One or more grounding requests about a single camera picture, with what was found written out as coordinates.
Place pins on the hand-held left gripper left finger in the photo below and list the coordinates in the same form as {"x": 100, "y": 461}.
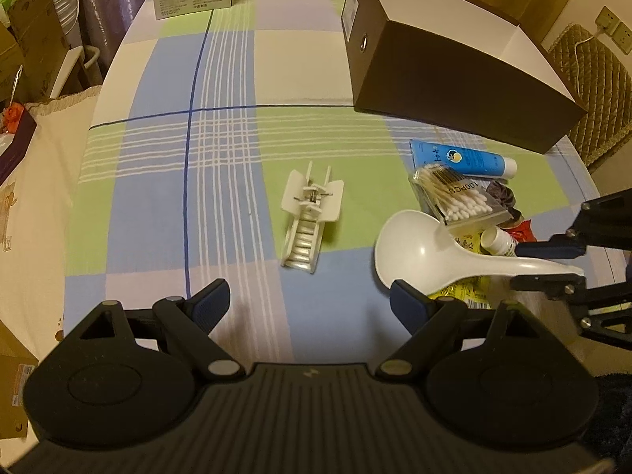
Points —
{"x": 212, "y": 302}

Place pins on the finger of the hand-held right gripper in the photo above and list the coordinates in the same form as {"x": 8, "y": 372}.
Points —
{"x": 543, "y": 284}
{"x": 548, "y": 249}

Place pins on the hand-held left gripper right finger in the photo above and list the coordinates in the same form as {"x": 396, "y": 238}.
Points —
{"x": 407, "y": 303}

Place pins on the red packet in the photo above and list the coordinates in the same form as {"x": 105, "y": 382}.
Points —
{"x": 523, "y": 231}

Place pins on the small white pill bottle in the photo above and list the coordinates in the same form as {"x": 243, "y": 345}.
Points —
{"x": 498, "y": 242}

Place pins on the white plastic ladle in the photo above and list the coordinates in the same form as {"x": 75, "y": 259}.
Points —
{"x": 414, "y": 252}

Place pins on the yellow snack packet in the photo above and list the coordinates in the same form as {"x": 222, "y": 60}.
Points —
{"x": 469, "y": 292}

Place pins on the dark hair scrunchie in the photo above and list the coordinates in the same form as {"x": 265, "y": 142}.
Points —
{"x": 501, "y": 192}

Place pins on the clear cotton swab box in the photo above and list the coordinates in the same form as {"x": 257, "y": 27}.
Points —
{"x": 459, "y": 197}

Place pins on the blue cream tube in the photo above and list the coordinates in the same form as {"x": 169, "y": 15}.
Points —
{"x": 469, "y": 158}

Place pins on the brown storage box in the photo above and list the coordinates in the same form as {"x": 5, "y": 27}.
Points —
{"x": 444, "y": 74}

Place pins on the dark fleece clothing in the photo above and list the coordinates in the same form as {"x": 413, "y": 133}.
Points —
{"x": 614, "y": 414}

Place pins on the quilted tan chair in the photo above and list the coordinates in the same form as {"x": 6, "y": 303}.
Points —
{"x": 607, "y": 84}

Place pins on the cream embroidered cloth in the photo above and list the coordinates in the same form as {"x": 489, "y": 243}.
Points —
{"x": 34, "y": 197}

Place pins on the labelled cardboard box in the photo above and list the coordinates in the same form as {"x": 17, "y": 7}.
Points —
{"x": 15, "y": 385}

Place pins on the purple box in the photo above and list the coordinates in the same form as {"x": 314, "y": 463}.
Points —
{"x": 15, "y": 150}

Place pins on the orange item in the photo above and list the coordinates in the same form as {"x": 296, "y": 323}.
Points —
{"x": 12, "y": 116}

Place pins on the brown cardboard box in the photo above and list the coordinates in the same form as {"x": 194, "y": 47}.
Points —
{"x": 39, "y": 44}

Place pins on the purple curtain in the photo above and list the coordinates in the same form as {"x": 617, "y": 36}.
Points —
{"x": 98, "y": 10}

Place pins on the stack of metal bowls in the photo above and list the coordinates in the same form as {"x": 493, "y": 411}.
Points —
{"x": 66, "y": 7}

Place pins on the wall socket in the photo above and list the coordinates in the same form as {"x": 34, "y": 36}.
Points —
{"x": 624, "y": 37}
{"x": 606, "y": 19}

